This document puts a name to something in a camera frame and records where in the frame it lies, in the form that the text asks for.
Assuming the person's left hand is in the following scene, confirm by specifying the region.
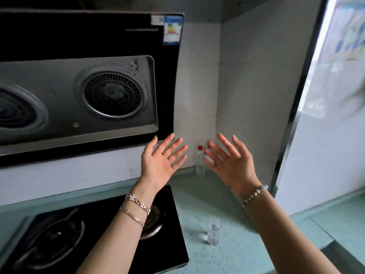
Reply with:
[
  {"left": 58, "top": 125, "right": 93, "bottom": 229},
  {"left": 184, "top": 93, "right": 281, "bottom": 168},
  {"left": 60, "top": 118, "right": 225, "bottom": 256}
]
[{"left": 140, "top": 133, "right": 189, "bottom": 193}]

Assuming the person's right hand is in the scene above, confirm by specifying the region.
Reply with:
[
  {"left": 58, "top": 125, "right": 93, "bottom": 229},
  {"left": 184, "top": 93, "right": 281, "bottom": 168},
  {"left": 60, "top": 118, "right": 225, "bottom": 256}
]
[{"left": 203, "top": 133, "right": 260, "bottom": 198}]

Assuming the person's left forearm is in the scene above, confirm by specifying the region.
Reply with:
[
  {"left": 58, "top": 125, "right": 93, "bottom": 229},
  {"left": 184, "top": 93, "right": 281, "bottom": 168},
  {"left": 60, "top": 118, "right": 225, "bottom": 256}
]
[{"left": 76, "top": 178, "right": 159, "bottom": 274}]

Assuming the person's right forearm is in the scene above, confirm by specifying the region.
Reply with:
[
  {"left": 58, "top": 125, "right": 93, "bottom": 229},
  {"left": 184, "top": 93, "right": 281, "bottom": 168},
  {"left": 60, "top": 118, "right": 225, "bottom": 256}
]
[{"left": 232, "top": 182, "right": 341, "bottom": 274}]

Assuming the red cap plastic bottle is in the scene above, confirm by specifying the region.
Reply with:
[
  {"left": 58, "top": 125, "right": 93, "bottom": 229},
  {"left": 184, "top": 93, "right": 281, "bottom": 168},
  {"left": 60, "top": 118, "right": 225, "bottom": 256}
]
[
  {"left": 195, "top": 145, "right": 206, "bottom": 177},
  {"left": 204, "top": 142, "right": 214, "bottom": 166}
]

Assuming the round fan grille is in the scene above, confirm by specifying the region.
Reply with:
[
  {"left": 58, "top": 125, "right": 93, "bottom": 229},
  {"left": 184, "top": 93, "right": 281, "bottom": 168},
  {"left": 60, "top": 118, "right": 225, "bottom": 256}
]
[
  {"left": 75, "top": 67, "right": 147, "bottom": 119},
  {"left": 0, "top": 84, "right": 48, "bottom": 134}
]

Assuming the steel stove burner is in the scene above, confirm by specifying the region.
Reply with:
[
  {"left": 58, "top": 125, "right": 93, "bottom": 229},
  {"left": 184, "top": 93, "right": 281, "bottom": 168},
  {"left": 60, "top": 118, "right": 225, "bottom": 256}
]
[{"left": 139, "top": 204, "right": 167, "bottom": 241}]

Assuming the clear drinking glass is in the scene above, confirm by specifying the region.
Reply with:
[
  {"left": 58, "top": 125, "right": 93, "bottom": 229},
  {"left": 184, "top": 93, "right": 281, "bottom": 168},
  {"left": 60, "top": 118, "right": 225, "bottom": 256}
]
[{"left": 207, "top": 217, "right": 222, "bottom": 246}]

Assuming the thin rose gold bangle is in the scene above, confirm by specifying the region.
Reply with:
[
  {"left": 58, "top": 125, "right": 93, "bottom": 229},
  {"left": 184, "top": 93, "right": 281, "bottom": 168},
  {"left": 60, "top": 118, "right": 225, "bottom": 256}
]
[{"left": 119, "top": 207, "right": 145, "bottom": 228}]

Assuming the black glass gas stove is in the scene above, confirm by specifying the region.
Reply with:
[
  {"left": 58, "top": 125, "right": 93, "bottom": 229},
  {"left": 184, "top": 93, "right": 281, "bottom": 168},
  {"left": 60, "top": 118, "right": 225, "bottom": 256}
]
[{"left": 0, "top": 185, "right": 190, "bottom": 274}]

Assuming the steel hood panel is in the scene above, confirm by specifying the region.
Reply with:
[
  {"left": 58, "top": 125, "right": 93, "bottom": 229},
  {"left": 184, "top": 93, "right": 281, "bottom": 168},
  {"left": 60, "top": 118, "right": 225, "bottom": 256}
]
[{"left": 0, "top": 55, "right": 159, "bottom": 156}]

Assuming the blue energy label sticker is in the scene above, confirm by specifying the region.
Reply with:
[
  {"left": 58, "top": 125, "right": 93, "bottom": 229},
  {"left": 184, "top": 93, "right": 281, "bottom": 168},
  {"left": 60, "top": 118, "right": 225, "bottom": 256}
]
[{"left": 163, "top": 15, "right": 183, "bottom": 45}]

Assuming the black range hood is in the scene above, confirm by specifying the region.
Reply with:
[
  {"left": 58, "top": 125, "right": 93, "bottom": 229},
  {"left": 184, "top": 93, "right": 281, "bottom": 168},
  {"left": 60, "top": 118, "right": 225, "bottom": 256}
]
[{"left": 0, "top": 8, "right": 185, "bottom": 169}]

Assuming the dark cooking pan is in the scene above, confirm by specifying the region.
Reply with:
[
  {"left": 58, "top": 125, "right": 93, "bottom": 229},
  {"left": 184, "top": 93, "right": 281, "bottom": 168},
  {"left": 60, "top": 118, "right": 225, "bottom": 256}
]
[{"left": 11, "top": 208, "right": 86, "bottom": 271}]

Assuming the blue white poster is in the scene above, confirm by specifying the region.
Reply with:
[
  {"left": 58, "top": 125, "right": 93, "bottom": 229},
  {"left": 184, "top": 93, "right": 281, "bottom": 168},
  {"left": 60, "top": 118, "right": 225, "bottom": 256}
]
[{"left": 319, "top": 0, "right": 365, "bottom": 64}]

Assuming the beaded bracelet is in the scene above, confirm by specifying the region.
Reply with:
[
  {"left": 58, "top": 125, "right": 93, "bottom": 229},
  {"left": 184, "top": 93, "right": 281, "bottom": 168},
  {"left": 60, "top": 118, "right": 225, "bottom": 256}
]
[{"left": 242, "top": 184, "right": 269, "bottom": 206}]

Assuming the flower chain bracelet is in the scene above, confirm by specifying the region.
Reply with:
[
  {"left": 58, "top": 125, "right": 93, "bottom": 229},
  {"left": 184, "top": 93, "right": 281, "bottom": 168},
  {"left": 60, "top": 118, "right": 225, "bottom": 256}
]
[{"left": 125, "top": 193, "right": 152, "bottom": 216}]

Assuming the black door frame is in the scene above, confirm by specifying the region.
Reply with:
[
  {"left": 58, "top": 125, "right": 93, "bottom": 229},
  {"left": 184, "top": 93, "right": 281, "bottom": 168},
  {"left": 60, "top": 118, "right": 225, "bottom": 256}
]
[{"left": 269, "top": 0, "right": 332, "bottom": 197}]

